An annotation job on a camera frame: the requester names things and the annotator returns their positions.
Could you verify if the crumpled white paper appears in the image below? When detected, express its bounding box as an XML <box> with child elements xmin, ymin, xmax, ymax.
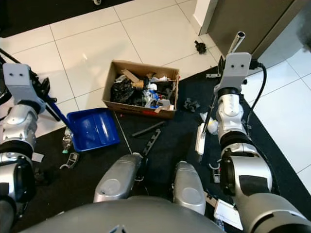
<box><xmin>200</xmin><ymin>113</ymin><xmax>219</xmax><ymax>135</ymax></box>

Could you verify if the black plastic bag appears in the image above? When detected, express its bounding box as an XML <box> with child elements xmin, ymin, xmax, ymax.
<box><xmin>110</xmin><ymin>76</ymin><xmax>135</xmax><ymax>103</ymax></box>

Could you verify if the crushed clear plastic bottle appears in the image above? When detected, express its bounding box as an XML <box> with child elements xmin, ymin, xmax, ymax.
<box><xmin>213</xmin><ymin>217</ymin><xmax>226</xmax><ymax>232</ymax></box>

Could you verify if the brown cardboard box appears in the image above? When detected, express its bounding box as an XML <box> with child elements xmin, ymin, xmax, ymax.
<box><xmin>102</xmin><ymin>60</ymin><xmax>181</xmax><ymax>120</ymax></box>

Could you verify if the silver left robot leg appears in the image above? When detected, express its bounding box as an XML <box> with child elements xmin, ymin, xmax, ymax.
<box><xmin>93</xmin><ymin>152</ymin><xmax>142</xmax><ymax>203</ymax></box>

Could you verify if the small black knob piece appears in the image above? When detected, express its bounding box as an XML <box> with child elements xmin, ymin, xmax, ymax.
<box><xmin>194</xmin><ymin>40</ymin><xmax>207</xmax><ymax>54</ymax></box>

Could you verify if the grey robot torso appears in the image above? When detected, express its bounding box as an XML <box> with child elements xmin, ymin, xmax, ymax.
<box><xmin>18</xmin><ymin>196</ymin><xmax>225</xmax><ymax>233</ymax></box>

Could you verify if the grey cabinet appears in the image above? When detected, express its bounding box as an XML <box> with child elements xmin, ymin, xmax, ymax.
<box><xmin>207</xmin><ymin>0</ymin><xmax>311</xmax><ymax>61</ymax></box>

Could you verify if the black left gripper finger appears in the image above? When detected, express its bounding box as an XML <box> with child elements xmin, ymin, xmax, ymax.
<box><xmin>40</xmin><ymin>97</ymin><xmax>63</xmax><ymax>123</ymax></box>

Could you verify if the black and white clip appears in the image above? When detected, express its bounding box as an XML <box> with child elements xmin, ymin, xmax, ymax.
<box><xmin>208</xmin><ymin>163</ymin><xmax>221</xmax><ymax>184</ymax></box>

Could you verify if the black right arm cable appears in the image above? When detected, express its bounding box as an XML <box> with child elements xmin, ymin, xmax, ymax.
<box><xmin>246</xmin><ymin>59</ymin><xmax>269</xmax><ymax>134</ymax></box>

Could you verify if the silver right robot leg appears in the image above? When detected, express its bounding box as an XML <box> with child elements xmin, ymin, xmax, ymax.
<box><xmin>173</xmin><ymin>161</ymin><xmax>207</xmax><ymax>216</ymax></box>

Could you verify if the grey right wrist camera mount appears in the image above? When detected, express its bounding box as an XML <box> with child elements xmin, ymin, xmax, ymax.
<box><xmin>221</xmin><ymin>52</ymin><xmax>253</xmax><ymax>91</ymax></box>

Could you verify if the black perforated strip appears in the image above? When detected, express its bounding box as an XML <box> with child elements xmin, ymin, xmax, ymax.
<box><xmin>143</xmin><ymin>128</ymin><xmax>162</xmax><ymax>157</ymax></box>

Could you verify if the white paper sheet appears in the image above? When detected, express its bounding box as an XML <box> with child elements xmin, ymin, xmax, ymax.
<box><xmin>213</xmin><ymin>198</ymin><xmax>244</xmax><ymax>231</ymax></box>

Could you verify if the blue and white packaging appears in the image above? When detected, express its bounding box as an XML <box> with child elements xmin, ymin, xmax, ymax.
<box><xmin>145</xmin><ymin>85</ymin><xmax>162</xmax><ymax>109</ymax></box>

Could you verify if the thin metal rod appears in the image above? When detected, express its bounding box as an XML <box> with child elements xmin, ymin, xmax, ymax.
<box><xmin>114</xmin><ymin>113</ymin><xmax>133</xmax><ymax>155</ymax></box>

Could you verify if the white door frame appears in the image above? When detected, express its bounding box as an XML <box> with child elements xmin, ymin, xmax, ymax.
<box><xmin>192</xmin><ymin>0</ymin><xmax>218</xmax><ymax>34</ymax></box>

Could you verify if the clear bottle with green cap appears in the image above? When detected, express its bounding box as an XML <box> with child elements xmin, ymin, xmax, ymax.
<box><xmin>62</xmin><ymin>127</ymin><xmax>75</xmax><ymax>155</ymax></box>

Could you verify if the small black plastic clamp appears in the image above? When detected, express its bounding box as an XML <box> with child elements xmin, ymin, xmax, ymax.
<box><xmin>184</xmin><ymin>98</ymin><xmax>201</xmax><ymax>113</ymax></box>

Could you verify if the short black bar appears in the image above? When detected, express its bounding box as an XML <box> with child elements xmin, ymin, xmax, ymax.
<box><xmin>132</xmin><ymin>121</ymin><xmax>166</xmax><ymax>137</ymax></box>

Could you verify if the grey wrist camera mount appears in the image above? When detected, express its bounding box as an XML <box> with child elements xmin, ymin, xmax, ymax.
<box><xmin>2</xmin><ymin>63</ymin><xmax>38</xmax><ymax>101</ymax></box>
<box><xmin>221</xmin><ymin>52</ymin><xmax>253</xmax><ymax>91</ymax></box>

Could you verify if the silver robot leg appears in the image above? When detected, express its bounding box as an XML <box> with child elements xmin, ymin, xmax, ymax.
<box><xmin>173</xmin><ymin>161</ymin><xmax>207</xmax><ymax>216</ymax></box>
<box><xmin>93</xmin><ymin>152</ymin><xmax>142</xmax><ymax>203</ymax></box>

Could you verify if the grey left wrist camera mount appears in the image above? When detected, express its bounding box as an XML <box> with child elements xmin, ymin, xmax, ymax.
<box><xmin>2</xmin><ymin>63</ymin><xmax>38</xmax><ymax>101</ymax></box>

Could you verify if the dark carpet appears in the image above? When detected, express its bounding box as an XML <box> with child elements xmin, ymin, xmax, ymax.
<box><xmin>0</xmin><ymin>0</ymin><xmax>133</xmax><ymax>38</ymax></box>

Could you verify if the blue plastic dustpan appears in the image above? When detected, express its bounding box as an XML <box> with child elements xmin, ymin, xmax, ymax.
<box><xmin>50</xmin><ymin>99</ymin><xmax>121</xmax><ymax>153</ymax></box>

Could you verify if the brown cardboard scrap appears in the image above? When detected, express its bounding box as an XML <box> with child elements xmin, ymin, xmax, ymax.
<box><xmin>121</xmin><ymin>69</ymin><xmax>145</xmax><ymax>90</ymax></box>

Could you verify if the grey carabiner clip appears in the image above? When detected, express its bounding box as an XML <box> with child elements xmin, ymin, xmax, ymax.
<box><xmin>60</xmin><ymin>152</ymin><xmax>80</xmax><ymax>170</ymax></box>

